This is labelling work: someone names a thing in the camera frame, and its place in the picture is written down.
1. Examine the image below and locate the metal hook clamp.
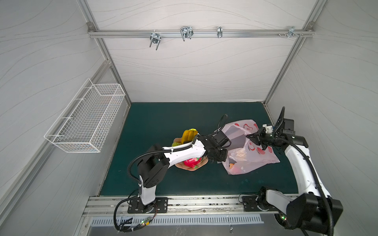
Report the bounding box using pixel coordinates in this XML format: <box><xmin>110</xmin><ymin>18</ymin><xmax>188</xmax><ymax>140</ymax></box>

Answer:
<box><xmin>149</xmin><ymin>32</ymin><xmax>161</xmax><ymax>50</ymax></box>
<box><xmin>180</xmin><ymin>26</ymin><xmax>194</xmax><ymax>41</ymax></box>

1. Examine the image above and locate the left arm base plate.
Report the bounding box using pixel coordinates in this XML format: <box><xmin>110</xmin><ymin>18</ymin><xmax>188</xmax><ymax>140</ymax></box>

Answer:
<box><xmin>128</xmin><ymin>197</ymin><xmax>168</xmax><ymax>214</ymax></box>

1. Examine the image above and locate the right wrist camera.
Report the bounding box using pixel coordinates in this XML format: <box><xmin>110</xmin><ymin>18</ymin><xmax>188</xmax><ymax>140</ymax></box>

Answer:
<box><xmin>262</xmin><ymin>117</ymin><xmax>295</xmax><ymax>135</ymax></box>

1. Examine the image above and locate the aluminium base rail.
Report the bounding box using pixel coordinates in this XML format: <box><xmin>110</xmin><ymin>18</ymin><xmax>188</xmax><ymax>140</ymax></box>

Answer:
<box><xmin>82</xmin><ymin>193</ymin><xmax>279</xmax><ymax>217</ymax></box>

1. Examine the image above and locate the small metal hook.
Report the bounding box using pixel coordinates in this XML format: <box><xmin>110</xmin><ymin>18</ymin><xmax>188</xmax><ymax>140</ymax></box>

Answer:
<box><xmin>217</xmin><ymin>26</ymin><xmax>223</xmax><ymax>38</ymax></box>

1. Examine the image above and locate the metal hook clamp middle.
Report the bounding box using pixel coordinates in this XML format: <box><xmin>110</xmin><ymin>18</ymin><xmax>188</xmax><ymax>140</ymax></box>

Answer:
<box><xmin>180</xmin><ymin>26</ymin><xmax>194</xmax><ymax>41</ymax></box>

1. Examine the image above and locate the white wire basket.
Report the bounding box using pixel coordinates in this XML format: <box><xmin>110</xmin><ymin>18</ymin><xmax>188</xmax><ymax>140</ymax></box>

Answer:
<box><xmin>44</xmin><ymin>78</ymin><xmax>126</xmax><ymax>153</ymax></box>

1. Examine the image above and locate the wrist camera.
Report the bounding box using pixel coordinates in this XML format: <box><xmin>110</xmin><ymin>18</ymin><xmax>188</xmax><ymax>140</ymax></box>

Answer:
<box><xmin>212</xmin><ymin>130</ymin><xmax>231</xmax><ymax>147</ymax></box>
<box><xmin>262</xmin><ymin>117</ymin><xmax>295</xmax><ymax>135</ymax></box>

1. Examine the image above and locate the metal hook clamp left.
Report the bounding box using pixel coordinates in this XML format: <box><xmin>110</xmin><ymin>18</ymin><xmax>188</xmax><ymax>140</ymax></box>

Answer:
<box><xmin>149</xmin><ymin>32</ymin><xmax>161</xmax><ymax>50</ymax></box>

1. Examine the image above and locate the metal bracket right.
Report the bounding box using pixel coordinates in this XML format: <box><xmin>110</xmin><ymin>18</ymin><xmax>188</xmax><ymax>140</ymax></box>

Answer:
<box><xmin>277</xmin><ymin>27</ymin><xmax>304</xmax><ymax>38</ymax></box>

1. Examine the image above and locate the pink flower-shaped fruit plate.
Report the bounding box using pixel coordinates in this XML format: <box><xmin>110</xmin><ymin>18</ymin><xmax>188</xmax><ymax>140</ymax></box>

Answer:
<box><xmin>172</xmin><ymin>137</ymin><xmax>208</xmax><ymax>171</ymax></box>

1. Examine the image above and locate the pink dragon fruit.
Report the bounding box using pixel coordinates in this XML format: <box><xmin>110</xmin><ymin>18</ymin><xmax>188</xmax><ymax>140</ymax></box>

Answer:
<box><xmin>184</xmin><ymin>157</ymin><xmax>202</xmax><ymax>169</ymax></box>

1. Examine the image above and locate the pink plastic bag peach print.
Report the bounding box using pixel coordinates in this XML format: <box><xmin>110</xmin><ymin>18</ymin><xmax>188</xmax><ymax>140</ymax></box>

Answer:
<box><xmin>222</xmin><ymin>120</ymin><xmax>280</xmax><ymax>175</ymax></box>

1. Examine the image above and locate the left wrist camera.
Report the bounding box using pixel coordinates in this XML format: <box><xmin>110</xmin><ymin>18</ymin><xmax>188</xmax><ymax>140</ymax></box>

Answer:
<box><xmin>212</xmin><ymin>130</ymin><xmax>231</xmax><ymax>147</ymax></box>

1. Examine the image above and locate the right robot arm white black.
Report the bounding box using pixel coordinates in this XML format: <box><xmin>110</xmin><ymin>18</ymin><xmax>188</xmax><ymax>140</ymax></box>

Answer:
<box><xmin>247</xmin><ymin>127</ymin><xmax>343</xmax><ymax>236</ymax></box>

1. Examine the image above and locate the left black cable bundle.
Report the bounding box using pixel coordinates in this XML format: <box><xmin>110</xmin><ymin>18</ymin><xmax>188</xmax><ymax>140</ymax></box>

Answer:
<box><xmin>113</xmin><ymin>194</ymin><xmax>158</xmax><ymax>233</ymax></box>

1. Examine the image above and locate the white slotted cable duct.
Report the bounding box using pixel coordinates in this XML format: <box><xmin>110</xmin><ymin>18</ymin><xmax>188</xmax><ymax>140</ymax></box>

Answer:
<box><xmin>91</xmin><ymin>214</ymin><xmax>264</xmax><ymax>227</ymax></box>

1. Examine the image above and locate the yellow banana bunch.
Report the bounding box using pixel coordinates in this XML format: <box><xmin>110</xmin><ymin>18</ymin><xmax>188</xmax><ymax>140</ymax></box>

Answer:
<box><xmin>181</xmin><ymin>128</ymin><xmax>198</xmax><ymax>144</ymax></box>

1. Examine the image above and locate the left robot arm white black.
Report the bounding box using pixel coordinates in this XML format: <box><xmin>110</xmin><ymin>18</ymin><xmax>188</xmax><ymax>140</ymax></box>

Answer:
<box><xmin>127</xmin><ymin>135</ymin><xmax>231</xmax><ymax>206</ymax></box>

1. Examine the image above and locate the green starfruit left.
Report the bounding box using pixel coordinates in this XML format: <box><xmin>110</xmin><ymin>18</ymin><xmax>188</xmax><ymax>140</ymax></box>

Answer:
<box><xmin>172</xmin><ymin>142</ymin><xmax>181</xmax><ymax>147</ymax></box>

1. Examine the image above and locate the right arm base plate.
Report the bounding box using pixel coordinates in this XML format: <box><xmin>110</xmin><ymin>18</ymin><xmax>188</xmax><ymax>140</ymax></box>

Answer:
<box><xmin>241</xmin><ymin>195</ymin><xmax>268</xmax><ymax>212</ymax></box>

